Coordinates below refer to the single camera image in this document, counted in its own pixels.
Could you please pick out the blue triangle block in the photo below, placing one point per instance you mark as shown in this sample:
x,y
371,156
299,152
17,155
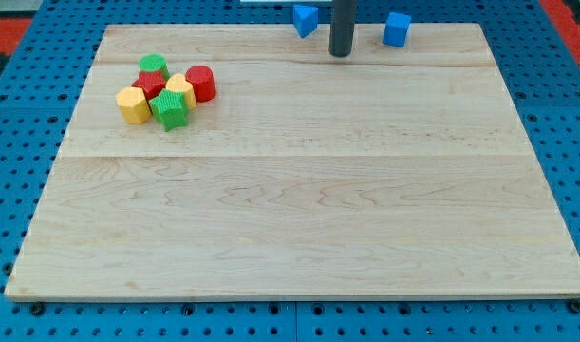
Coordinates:
x,y
305,19

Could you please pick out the light wooden board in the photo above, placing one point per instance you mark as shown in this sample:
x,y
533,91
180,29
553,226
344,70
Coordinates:
x,y
393,174

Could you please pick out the red cylinder block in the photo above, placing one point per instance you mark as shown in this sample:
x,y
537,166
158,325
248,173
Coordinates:
x,y
202,79

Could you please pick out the green star block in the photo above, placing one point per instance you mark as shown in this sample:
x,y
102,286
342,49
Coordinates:
x,y
170,109

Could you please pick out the yellow heart block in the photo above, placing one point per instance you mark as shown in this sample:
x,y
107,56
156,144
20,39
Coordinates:
x,y
178,83

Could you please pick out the red star block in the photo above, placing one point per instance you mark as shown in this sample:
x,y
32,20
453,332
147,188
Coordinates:
x,y
151,83

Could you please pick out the dark grey cylindrical robot stylus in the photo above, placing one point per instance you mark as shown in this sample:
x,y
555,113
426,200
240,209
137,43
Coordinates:
x,y
342,27

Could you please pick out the yellow hexagon block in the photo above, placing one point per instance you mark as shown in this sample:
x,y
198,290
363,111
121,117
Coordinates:
x,y
133,105

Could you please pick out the green cylinder block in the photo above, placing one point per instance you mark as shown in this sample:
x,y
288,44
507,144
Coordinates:
x,y
154,62

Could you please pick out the blue cube block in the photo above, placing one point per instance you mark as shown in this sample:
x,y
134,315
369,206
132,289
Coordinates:
x,y
395,29

